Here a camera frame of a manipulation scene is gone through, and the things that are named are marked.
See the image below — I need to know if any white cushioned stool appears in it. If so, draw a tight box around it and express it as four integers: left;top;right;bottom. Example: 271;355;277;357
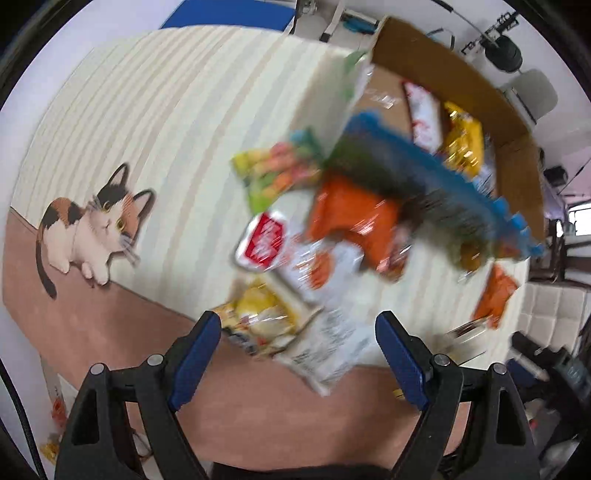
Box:
501;69;559;123

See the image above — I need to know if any yellow white chips packet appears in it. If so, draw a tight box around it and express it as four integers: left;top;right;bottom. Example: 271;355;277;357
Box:
215;284;298;358

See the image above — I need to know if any cardboard box with blue print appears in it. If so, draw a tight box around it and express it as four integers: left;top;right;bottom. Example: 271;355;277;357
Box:
295;16;548;273

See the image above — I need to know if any blue floor mat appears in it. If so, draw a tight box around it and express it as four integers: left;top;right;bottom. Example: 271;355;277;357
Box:
159;0;298;34

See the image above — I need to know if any striped cat print tablecloth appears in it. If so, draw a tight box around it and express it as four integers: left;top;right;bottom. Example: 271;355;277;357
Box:
2;28;546;467

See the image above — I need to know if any white quilted cushion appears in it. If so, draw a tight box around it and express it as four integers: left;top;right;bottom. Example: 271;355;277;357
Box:
519;281;589;354

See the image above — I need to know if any white packet with black text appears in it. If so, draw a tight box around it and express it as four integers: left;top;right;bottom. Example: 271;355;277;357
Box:
274;307;386;395

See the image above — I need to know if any large orange snack packet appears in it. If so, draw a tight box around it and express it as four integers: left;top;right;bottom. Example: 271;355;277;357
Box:
307;178;409;280

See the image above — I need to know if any red and white snack packet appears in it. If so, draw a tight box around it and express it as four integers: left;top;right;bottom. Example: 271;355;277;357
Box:
401;80;445;155

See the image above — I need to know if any small orange wrapper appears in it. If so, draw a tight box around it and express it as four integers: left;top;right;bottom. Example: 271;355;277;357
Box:
39;388;71;467

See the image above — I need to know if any small orange snack packet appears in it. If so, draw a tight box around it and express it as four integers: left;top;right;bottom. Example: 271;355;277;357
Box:
473;265;520;330

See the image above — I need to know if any yellow snack packet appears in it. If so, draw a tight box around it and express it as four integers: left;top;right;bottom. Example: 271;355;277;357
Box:
441;102;486;178

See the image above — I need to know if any white exercise rack frame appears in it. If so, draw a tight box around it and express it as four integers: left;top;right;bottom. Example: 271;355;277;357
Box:
293;0;347;43

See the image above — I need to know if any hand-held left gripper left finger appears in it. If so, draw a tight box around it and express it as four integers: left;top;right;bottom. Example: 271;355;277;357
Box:
54;310;222;480

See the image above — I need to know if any green yellow candy packet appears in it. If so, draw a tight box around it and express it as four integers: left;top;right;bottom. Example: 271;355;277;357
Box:
231;131;326;217

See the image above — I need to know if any white packet with red label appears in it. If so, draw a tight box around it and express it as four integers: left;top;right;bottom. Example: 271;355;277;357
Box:
233;210;340;305

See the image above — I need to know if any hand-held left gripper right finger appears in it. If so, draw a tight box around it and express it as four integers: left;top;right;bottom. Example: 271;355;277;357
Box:
375;310;541;480

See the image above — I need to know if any blue exercise board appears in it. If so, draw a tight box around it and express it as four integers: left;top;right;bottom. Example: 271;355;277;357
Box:
341;13;377;35

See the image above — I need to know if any barbell with black weight plate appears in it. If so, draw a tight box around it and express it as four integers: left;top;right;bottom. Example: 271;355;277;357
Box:
434;0;525;75

